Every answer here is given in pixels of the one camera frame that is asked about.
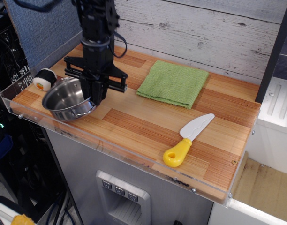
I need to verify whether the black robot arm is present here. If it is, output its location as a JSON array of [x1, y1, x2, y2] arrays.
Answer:
[[64, 0, 128, 106]]

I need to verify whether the black plastic crate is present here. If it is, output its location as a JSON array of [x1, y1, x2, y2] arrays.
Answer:
[[0, 22, 29, 89]]

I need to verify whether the white toy sink unit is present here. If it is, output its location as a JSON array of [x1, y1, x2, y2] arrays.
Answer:
[[209, 77, 287, 225]]

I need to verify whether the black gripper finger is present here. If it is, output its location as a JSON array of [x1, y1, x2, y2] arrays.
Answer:
[[91, 81, 108, 106], [80, 76, 92, 100]]

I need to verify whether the yellow object bottom left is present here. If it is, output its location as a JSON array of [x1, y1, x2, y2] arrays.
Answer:
[[11, 214, 35, 225]]

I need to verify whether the black right shelf post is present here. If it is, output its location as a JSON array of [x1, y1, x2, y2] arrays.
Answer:
[[255, 8, 287, 103]]

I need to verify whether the clear acrylic table guard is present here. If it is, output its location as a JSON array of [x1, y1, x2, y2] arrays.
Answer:
[[0, 70, 257, 209]]

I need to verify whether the silver toy fridge dispenser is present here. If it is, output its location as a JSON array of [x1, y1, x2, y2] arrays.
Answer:
[[96, 170, 151, 225]]

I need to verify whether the yellow handled toy knife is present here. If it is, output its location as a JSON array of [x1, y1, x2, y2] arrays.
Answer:
[[163, 113, 215, 168]]

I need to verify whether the metal pot with handles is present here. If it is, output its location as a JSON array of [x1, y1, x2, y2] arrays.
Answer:
[[42, 77, 97, 122]]

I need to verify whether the plush sushi roll toy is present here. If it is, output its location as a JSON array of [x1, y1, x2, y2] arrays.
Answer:
[[33, 68, 57, 91]]

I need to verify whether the green cloth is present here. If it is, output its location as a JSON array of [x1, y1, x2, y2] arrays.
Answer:
[[136, 60, 209, 109]]

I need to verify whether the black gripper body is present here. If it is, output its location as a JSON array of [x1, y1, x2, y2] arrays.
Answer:
[[64, 39, 128, 92]]

